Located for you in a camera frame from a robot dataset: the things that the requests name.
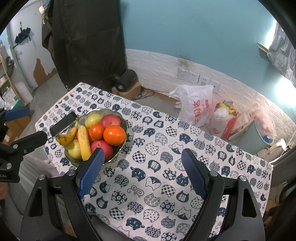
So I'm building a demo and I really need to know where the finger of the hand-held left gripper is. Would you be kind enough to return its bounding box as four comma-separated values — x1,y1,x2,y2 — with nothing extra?
0,131,48,167
0,107,30,142

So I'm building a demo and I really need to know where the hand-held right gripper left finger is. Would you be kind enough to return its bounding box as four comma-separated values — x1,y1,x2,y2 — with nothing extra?
20,148,105,241

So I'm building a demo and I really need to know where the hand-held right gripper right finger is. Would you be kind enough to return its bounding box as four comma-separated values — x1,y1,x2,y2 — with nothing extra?
181,148,265,241

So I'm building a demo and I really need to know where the red apple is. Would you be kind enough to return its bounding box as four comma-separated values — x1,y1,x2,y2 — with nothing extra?
91,139,114,163
100,114,122,129

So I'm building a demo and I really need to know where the green pear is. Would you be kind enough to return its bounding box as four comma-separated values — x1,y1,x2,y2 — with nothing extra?
67,139,83,160

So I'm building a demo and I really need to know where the green glass bowl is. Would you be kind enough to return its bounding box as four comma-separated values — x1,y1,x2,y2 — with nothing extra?
64,108,128,168

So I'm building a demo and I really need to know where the yellow banana with sticker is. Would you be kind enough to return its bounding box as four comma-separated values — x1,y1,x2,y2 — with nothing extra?
56,118,79,146

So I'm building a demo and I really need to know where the small orange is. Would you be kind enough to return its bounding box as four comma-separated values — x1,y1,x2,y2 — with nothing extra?
88,124,105,141

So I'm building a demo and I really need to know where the yellow pear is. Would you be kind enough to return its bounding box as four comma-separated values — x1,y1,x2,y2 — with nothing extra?
85,113,103,129

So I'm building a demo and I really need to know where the black phone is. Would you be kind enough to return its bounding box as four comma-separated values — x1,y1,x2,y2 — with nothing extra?
50,112,78,138

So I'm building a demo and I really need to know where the cat print tablecloth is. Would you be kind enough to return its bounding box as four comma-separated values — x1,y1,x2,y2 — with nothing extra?
35,82,273,241

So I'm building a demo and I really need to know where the red and white cardboard box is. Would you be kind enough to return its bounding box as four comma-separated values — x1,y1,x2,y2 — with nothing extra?
207,100,240,141

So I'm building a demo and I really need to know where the white door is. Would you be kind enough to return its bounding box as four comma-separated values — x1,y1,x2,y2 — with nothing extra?
6,0,58,93

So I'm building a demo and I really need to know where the white plastic bag red print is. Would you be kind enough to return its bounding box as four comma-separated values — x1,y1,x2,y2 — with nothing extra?
169,84,214,128

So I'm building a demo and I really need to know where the pale blue trash bin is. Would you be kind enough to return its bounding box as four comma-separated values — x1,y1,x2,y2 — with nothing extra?
241,118,276,153

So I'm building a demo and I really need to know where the colourful trash pile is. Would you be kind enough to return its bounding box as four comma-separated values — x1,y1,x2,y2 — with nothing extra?
214,100,239,121

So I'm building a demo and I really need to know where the brown paper bag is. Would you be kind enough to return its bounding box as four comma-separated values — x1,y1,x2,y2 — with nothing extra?
231,109,258,140

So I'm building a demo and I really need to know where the dark folded umbrella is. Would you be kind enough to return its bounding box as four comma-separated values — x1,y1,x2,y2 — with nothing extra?
15,22,32,48

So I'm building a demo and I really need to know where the white plastic stool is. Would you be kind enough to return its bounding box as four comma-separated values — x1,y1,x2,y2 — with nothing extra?
255,138,287,165

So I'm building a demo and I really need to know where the translucent pink bin liner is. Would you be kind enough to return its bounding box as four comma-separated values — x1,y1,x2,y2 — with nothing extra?
254,109,277,144

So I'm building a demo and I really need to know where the black office chair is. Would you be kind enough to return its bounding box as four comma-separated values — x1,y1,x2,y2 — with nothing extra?
269,139,296,241

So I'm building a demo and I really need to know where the black backdrop cloth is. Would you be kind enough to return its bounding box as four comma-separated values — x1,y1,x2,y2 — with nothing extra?
51,0,128,92

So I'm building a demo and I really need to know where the wooden batten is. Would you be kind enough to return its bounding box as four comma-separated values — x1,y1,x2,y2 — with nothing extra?
257,41,270,53

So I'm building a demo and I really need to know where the grey curtain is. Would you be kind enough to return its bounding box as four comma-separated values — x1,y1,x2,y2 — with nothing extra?
267,22,296,90

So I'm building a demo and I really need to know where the white wall socket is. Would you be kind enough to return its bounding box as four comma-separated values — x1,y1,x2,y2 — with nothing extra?
198,75,211,88
187,71,200,84
177,68,189,80
209,80,221,92

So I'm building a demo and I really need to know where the black cable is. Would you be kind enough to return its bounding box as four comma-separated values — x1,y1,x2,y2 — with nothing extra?
138,89,155,99

